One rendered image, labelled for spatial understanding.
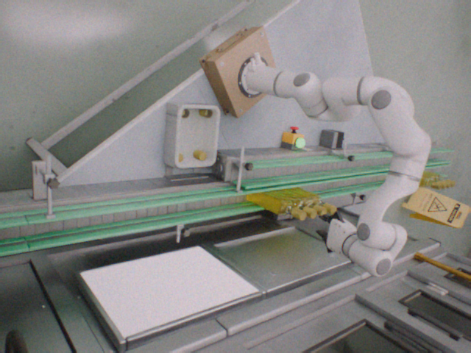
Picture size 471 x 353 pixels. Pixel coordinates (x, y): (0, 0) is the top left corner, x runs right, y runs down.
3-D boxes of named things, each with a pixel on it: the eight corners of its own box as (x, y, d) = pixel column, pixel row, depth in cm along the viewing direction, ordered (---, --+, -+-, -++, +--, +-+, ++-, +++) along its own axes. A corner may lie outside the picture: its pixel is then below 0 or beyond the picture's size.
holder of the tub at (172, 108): (162, 176, 143) (172, 182, 137) (166, 101, 135) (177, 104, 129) (201, 173, 153) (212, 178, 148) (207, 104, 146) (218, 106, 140)
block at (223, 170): (213, 177, 149) (223, 182, 144) (215, 153, 147) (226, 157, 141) (220, 176, 151) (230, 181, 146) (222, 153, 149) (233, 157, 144)
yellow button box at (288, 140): (280, 146, 177) (291, 150, 171) (282, 130, 175) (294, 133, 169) (290, 145, 181) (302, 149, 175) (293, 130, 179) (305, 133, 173)
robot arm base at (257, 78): (235, 59, 136) (266, 65, 125) (261, 46, 141) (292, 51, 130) (244, 99, 145) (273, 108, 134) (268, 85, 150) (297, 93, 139)
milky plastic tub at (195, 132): (163, 162, 141) (175, 169, 134) (167, 101, 135) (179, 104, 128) (203, 160, 152) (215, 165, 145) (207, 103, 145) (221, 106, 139)
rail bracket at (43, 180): (26, 198, 112) (45, 226, 96) (24, 142, 108) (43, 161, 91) (44, 196, 115) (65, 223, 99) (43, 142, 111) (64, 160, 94)
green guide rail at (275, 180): (232, 183, 147) (246, 189, 141) (232, 180, 147) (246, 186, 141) (438, 159, 255) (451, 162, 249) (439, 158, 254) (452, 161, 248)
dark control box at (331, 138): (319, 145, 193) (332, 148, 187) (321, 129, 191) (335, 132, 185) (329, 144, 199) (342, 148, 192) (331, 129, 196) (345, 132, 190)
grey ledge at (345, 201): (263, 213, 177) (280, 222, 169) (265, 195, 175) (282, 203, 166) (377, 192, 236) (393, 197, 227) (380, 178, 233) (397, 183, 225)
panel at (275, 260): (73, 280, 108) (119, 354, 82) (73, 271, 107) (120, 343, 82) (293, 229, 163) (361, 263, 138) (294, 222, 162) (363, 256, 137)
